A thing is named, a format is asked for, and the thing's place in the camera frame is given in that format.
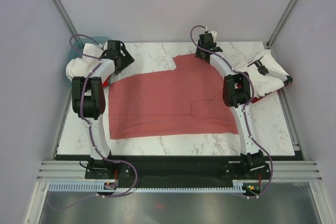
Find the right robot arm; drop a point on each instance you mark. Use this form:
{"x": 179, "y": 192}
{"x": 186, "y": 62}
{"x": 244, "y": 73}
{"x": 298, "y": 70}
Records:
{"x": 237, "y": 93}

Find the aluminium frame post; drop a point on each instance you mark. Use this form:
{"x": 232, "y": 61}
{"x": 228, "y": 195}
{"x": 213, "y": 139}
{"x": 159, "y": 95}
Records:
{"x": 281, "y": 23}
{"x": 65, "y": 16}

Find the white printed t-shirt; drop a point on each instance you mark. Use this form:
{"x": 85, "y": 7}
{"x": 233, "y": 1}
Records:
{"x": 266, "y": 74}

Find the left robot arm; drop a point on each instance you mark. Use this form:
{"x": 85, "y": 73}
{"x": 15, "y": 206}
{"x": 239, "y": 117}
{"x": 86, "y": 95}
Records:
{"x": 89, "y": 75}

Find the left aluminium frame post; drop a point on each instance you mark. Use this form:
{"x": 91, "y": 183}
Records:
{"x": 65, "y": 16}

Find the teal plastic basket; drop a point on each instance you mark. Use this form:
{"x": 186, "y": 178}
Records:
{"x": 78, "y": 47}

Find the right aluminium frame post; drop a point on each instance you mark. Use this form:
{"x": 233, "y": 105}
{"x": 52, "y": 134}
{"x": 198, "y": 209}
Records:
{"x": 281, "y": 23}

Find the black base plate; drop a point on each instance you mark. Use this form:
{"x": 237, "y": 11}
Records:
{"x": 174, "y": 170}

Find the crumpled white t-shirt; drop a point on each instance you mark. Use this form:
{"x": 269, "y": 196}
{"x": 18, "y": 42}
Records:
{"x": 80, "y": 67}

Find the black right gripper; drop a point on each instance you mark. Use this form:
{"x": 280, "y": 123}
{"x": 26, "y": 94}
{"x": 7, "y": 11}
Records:
{"x": 198, "y": 54}

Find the aluminium front rail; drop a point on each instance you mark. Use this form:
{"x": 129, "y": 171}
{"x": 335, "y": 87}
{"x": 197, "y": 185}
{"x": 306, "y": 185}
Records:
{"x": 284, "y": 171}

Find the crumpled red t-shirt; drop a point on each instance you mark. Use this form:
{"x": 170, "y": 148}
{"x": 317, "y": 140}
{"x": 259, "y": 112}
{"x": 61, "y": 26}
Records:
{"x": 107, "y": 81}

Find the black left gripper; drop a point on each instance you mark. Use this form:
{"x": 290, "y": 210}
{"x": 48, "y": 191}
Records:
{"x": 127, "y": 61}

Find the salmon pink t-shirt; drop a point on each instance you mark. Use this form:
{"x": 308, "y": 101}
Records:
{"x": 186, "y": 100}

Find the white slotted cable duct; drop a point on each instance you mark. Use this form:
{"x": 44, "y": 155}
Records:
{"x": 106, "y": 187}

